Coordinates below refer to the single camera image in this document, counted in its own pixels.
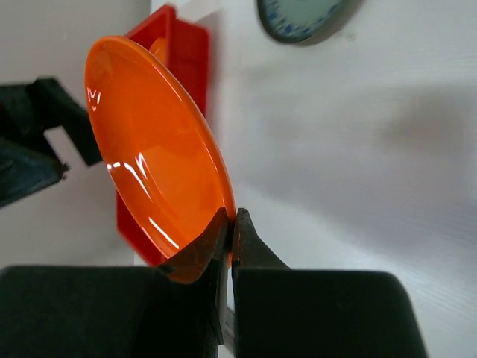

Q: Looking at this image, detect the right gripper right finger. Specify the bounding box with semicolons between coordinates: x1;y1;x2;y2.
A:
232;208;427;357

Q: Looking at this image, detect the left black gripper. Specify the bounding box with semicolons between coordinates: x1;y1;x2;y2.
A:
1;78;103;207

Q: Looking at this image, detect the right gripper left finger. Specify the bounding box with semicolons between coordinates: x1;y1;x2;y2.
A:
1;209;228;357

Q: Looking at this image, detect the orange plate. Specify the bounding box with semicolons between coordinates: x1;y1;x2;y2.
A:
84;36;236;265

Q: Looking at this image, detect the blue patterned grey plate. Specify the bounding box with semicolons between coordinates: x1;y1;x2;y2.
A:
255;0;364;46

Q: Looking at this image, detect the red plastic bin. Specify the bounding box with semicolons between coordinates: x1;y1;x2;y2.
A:
116;4;210;266

